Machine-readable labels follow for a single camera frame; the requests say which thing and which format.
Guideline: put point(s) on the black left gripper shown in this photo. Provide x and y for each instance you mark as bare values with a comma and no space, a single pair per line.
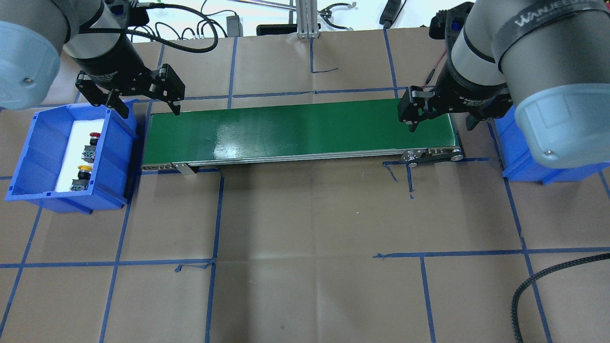
108,58

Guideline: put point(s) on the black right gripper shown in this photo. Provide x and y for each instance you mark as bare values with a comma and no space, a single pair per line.
469,97

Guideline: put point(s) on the red push button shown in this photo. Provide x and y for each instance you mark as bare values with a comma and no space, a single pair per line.
90,151

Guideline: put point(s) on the yellow push button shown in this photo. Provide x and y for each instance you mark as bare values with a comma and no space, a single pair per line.
81,183

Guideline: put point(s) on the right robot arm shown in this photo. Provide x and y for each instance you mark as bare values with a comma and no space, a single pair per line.
549,59

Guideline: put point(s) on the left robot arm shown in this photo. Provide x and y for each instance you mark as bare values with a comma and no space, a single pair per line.
34,33

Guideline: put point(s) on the white foam pad left bin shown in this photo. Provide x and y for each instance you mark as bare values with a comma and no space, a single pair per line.
78,138

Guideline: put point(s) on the green conveyor belt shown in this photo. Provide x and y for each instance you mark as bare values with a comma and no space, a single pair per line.
350,129

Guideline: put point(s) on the black power adapter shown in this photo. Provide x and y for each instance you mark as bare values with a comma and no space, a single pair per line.
234,26

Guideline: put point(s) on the blue left bin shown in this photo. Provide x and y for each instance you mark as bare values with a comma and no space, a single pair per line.
41,158

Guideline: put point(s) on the aluminium profile post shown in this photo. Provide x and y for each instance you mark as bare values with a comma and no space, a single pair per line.
306,19

